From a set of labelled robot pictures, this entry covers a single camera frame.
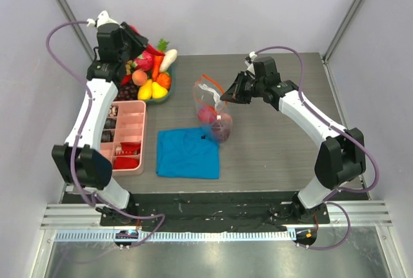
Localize teal fruit bowl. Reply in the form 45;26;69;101
144;63;177;105

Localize clear zip top bag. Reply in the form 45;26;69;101
192;74;233;144

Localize red chili pepper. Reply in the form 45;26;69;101
120;74;132;86

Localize orange persimmon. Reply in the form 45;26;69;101
156;72;172;90

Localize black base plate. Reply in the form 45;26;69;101
61;190;331;234

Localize dark red apple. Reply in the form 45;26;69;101
211;113;233;143

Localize pink peach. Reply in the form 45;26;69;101
197;106;217;125

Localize pink divided organizer tray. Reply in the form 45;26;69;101
100;100;147;177

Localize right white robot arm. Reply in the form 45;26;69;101
221;55;366;223

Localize red cloth items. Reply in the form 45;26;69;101
113;142;141;170

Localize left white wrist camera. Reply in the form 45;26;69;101
86;10;119;28

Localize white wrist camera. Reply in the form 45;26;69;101
245;52;257;75
86;10;119;28

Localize white radish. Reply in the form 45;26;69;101
159;49;178;72

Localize brown longan bunch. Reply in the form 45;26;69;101
125;60;135;75

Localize dark rolled socks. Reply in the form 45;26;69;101
101;105;118;143

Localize pink dragon fruit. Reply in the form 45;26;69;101
132;50;154;72

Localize purple grape bunch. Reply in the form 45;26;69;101
115;83;139;101

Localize blue folded cloth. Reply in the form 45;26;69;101
156;128;220;180

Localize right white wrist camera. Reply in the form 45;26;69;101
245;52;257;75

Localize yellow pear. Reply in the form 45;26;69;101
152;82;168;99

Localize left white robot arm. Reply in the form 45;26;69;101
52;22;148;226

